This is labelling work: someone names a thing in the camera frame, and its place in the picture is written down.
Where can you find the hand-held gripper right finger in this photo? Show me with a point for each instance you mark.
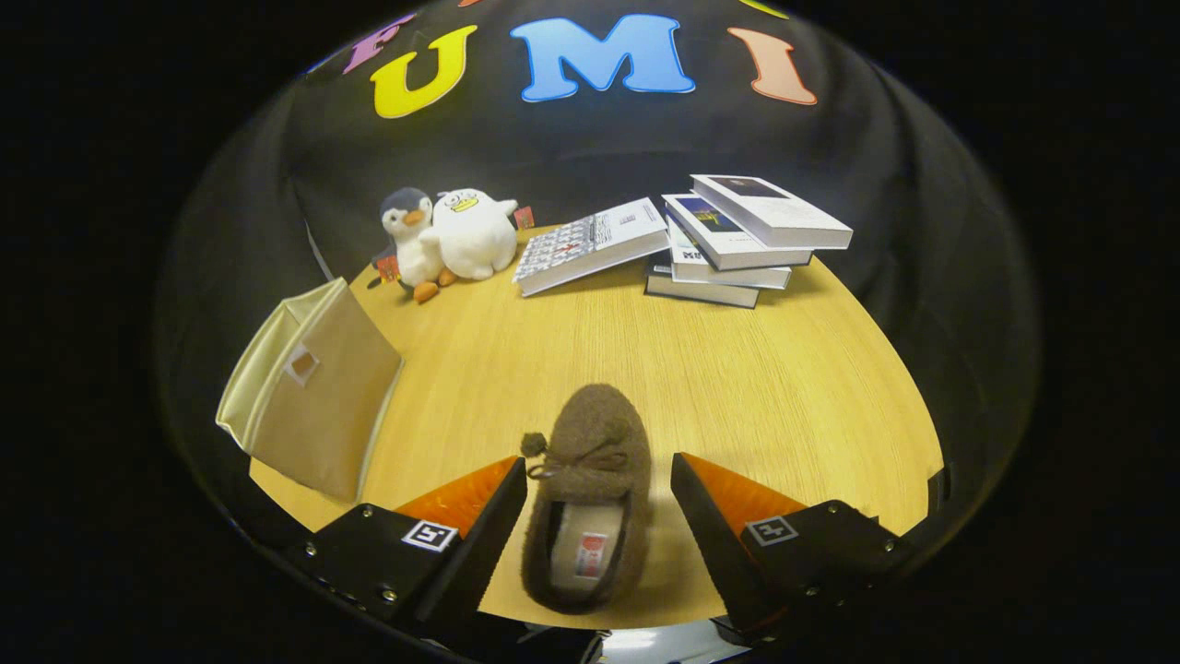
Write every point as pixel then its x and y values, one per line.
pixel 710 544

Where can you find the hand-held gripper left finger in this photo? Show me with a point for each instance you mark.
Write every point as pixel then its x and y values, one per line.
pixel 484 544

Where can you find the brown fuzzy shoe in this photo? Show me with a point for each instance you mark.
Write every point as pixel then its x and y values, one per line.
pixel 595 424

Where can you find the beige fabric storage box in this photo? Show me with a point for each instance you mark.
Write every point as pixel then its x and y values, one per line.
pixel 323 415

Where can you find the grey paperback book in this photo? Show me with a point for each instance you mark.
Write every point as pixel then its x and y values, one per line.
pixel 701 291

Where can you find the white paperback book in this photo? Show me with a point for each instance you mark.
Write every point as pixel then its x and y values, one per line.
pixel 728 275

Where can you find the penguin plush toy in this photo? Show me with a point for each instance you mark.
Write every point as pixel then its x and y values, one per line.
pixel 415 254

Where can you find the white duck plush toy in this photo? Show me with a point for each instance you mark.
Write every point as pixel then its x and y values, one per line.
pixel 475 240

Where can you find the white book patterned cover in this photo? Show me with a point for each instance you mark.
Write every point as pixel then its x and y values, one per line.
pixel 590 244

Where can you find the white book dark photo cover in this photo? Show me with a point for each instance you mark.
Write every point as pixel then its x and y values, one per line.
pixel 774 212

